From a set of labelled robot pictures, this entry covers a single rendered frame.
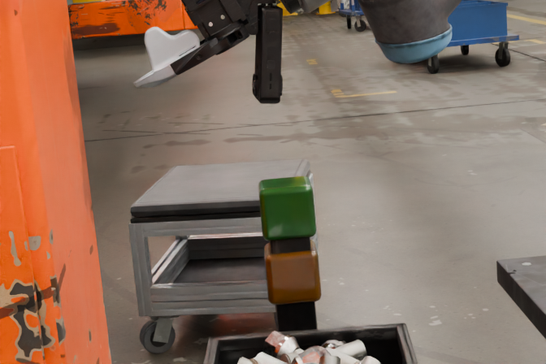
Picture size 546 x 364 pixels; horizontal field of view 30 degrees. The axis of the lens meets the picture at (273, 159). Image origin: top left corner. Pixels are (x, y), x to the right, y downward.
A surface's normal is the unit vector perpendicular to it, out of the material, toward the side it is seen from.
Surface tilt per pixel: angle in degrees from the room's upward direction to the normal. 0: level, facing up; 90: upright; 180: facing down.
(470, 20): 90
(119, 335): 0
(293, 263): 90
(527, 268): 0
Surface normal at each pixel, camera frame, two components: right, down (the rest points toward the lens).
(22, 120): 0.29, 0.16
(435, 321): -0.08, -0.98
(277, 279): 0.04, 0.19
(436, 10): 0.67, 0.10
